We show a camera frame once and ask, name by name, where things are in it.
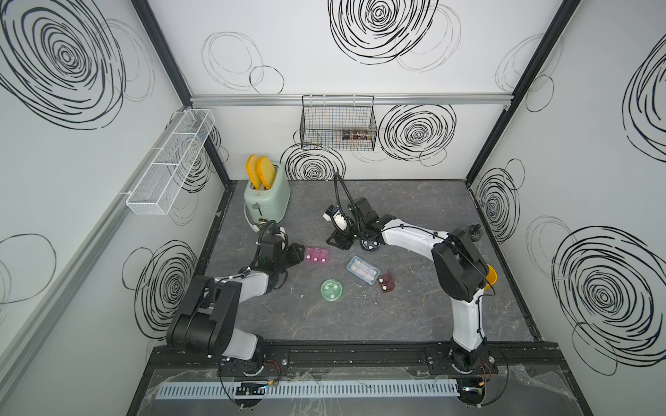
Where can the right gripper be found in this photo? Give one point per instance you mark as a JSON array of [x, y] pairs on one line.
[[340, 242]]

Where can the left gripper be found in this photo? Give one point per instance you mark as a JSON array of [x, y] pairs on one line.
[[294, 253]]

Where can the pink pillbox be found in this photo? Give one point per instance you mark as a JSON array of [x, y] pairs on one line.
[[317, 255]]

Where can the blue rectangular pillbox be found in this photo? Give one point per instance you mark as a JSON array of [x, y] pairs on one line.
[[363, 270]]

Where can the green round pillbox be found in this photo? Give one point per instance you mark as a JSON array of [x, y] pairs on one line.
[[331, 290]]

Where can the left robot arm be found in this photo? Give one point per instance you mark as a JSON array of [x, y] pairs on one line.
[[205, 321]]

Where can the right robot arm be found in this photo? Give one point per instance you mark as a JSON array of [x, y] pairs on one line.
[[461, 270]]

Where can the mint green toaster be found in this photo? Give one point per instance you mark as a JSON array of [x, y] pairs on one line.
[[265, 205]]

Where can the dark red pillbox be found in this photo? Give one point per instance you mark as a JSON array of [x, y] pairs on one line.
[[386, 282]]

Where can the right toast slice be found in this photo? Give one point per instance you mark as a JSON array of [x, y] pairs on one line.
[[266, 172]]

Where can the toast slice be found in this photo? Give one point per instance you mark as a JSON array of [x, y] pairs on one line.
[[252, 172], [266, 172]]

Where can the left toast slice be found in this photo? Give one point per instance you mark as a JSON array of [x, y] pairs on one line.
[[252, 172]]

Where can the spice jars in basket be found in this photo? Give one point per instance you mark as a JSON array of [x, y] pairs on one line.
[[357, 135]]

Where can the glass bottle black cap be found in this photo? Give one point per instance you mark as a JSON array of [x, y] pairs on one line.
[[475, 232]]

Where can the yellow mug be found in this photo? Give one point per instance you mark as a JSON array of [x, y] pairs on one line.
[[491, 278]]

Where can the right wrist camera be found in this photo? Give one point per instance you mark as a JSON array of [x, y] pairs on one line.
[[334, 215]]

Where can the black wire basket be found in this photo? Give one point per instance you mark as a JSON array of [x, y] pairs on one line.
[[322, 126]]

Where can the white slotted cable duct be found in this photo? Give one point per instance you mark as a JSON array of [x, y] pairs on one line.
[[246, 390]]

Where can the aluminium wall rail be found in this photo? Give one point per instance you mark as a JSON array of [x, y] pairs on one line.
[[503, 99]]

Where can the white wire shelf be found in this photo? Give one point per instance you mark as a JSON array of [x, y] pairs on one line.
[[159, 186]]

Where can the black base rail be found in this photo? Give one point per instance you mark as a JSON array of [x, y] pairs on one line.
[[436, 357]]

